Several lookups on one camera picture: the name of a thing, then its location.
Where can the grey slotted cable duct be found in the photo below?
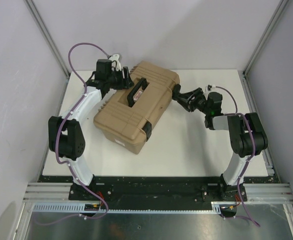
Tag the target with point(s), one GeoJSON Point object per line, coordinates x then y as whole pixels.
{"type": "Point", "coordinates": [90, 208]}

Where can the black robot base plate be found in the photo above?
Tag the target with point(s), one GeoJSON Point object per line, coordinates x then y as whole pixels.
{"type": "Point", "coordinates": [112, 188]}

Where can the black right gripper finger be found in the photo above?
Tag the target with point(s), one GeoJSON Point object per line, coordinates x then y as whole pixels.
{"type": "Point", "coordinates": [187, 95]}
{"type": "Point", "coordinates": [185, 103]}

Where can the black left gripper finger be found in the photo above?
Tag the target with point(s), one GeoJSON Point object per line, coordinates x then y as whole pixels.
{"type": "Point", "coordinates": [124, 83]}
{"type": "Point", "coordinates": [125, 74]}

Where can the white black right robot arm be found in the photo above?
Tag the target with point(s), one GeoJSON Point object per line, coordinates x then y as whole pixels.
{"type": "Point", "coordinates": [247, 137]}

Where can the tan plastic tool box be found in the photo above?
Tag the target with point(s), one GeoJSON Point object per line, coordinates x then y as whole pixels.
{"type": "Point", "coordinates": [129, 116]}

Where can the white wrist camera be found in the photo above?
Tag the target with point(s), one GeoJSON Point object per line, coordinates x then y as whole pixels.
{"type": "Point", "coordinates": [114, 60]}
{"type": "Point", "coordinates": [210, 88]}

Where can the aluminium frame post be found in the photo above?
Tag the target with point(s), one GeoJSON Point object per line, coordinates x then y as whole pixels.
{"type": "Point", "coordinates": [267, 33]}
{"type": "Point", "coordinates": [34, 12]}

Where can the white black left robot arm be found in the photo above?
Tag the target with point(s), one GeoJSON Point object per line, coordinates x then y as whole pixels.
{"type": "Point", "coordinates": [66, 138]}

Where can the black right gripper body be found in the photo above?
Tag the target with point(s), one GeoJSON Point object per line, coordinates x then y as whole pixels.
{"type": "Point", "coordinates": [199, 102]}

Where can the left aluminium frame post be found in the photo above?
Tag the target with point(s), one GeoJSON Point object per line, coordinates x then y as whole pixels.
{"type": "Point", "coordinates": [34, 12]}

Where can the right aluminium frame post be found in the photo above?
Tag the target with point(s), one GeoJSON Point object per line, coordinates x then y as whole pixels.
{"type": "Point", "coordinates": [267, 33]}

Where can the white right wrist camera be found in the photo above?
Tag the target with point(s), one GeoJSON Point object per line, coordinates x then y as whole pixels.
{"type": "Point", "coordinates": [210, 88]}

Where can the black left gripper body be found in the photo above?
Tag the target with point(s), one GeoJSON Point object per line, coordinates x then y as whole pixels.
{"type": "Point", "coordinates": [116, 80]}

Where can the aluminium frame rail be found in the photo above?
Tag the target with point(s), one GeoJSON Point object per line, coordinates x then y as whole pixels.
{"type": "Point", "coordinates": [257, 193]}

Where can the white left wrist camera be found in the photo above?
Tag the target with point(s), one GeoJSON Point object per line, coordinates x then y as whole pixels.
{"type": "Point", "coordinates": [114, 60]}

